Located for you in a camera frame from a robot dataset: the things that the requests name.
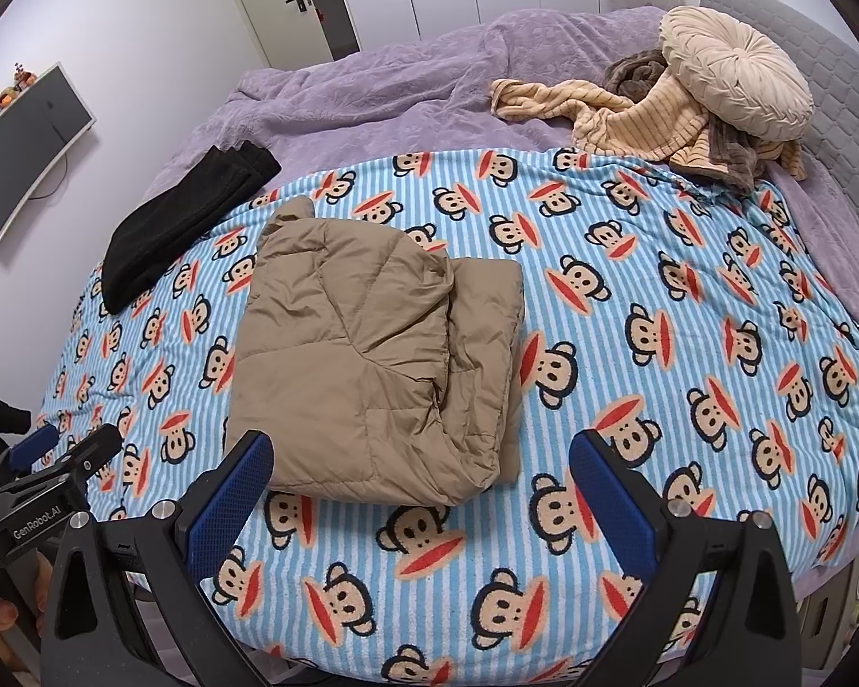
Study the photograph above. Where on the round cream pleated cushion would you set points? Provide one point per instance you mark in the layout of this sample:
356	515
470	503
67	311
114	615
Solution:
737	71

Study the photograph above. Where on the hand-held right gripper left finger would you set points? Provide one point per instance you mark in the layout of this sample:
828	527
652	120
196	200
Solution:
233	508

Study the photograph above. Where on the small toys on monitor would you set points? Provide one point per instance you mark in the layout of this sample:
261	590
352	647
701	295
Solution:
3	96

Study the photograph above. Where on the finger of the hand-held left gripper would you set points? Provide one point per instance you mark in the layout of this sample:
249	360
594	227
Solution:
89	454
36	447

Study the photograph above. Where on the striped monkey print blanket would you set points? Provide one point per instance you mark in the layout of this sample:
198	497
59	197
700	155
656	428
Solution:
651	315

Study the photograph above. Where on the white door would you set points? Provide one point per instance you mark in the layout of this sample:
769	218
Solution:
279	0

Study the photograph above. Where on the curved monitor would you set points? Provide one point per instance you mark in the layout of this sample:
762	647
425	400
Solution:
28	150

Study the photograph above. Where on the khaki puffer jacket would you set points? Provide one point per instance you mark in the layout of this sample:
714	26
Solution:
343	358

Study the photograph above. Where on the purple fleece blanket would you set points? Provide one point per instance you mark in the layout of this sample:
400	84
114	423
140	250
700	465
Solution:
401	93

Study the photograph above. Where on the brown fuzzy cloth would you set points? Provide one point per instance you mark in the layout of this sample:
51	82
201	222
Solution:
633	73

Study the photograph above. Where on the grey padded headboard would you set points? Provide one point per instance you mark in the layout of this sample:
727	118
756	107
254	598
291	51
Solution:
816	79

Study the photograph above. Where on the black folded pants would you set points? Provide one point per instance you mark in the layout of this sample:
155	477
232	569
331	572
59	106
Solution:
179	215

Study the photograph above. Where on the beige storage box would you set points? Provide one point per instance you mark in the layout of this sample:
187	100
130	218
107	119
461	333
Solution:
834	615

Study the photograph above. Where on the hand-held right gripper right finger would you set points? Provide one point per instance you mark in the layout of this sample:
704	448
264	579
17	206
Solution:
612	508

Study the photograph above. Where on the beige striped fleece garment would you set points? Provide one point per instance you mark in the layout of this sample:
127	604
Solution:
651	125

